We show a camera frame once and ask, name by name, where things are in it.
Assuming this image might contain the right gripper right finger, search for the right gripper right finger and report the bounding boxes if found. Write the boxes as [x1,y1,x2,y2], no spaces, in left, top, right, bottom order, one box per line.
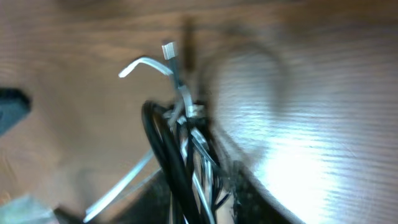
[231,161,303,224]

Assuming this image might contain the black usb cable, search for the black usb cable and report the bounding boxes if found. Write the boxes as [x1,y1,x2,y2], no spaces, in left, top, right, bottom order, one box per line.
[141,57,237,224]

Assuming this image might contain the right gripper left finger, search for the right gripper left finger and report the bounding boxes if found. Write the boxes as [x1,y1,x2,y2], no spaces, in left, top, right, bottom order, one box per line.
[54,169,170,224]

